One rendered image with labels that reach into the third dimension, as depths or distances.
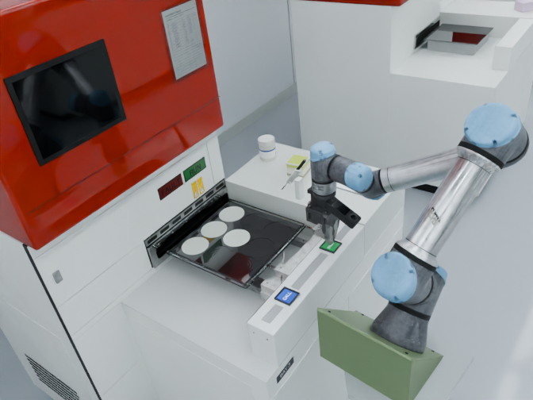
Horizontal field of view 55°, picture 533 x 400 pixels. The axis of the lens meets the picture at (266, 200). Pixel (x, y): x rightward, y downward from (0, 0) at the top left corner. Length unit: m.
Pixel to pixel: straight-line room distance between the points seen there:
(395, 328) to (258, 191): 0.84
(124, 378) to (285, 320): 0.80
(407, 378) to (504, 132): 0.63
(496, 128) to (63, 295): 1.30
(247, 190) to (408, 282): 0.95
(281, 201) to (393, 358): 0.82
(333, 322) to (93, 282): 0.79
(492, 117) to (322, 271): 0.68
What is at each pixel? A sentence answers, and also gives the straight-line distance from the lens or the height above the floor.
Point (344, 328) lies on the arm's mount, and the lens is 1.40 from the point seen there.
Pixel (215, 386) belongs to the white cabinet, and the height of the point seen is 0.64.
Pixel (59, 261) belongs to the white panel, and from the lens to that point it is 1.65.
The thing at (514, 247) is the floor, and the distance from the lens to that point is 3.30.
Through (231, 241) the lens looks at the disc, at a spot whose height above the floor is 0.90.
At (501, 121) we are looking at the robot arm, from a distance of 1.29.
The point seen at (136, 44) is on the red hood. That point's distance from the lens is 1.59.
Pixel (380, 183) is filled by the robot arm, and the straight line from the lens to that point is 1.52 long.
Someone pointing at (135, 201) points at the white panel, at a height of 1.14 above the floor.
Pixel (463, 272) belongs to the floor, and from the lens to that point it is 3.07.
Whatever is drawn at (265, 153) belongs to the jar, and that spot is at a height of 1.01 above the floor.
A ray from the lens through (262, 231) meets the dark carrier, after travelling 1.88.
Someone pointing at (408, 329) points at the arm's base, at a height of 1.00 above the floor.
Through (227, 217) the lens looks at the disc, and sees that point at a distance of 1.98.
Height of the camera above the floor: 2.06
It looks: 35 degrees down
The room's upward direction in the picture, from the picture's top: 7 degrees counter-clockwise
